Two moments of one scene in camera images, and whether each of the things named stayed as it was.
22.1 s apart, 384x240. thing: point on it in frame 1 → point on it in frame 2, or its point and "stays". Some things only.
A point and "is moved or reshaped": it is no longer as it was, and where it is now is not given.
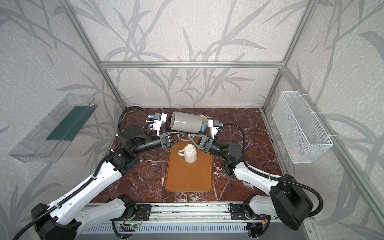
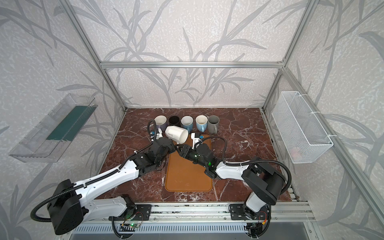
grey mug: [186, 122] is moved or reshaped
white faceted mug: [189, 152] is moved or reshaped
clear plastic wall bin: [46, 140] stays
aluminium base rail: [206, 213] stays
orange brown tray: [182, 176] stays
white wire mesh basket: [302, 139] stays
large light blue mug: [204, 123] stays
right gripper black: [205, 144] → [183, 149]
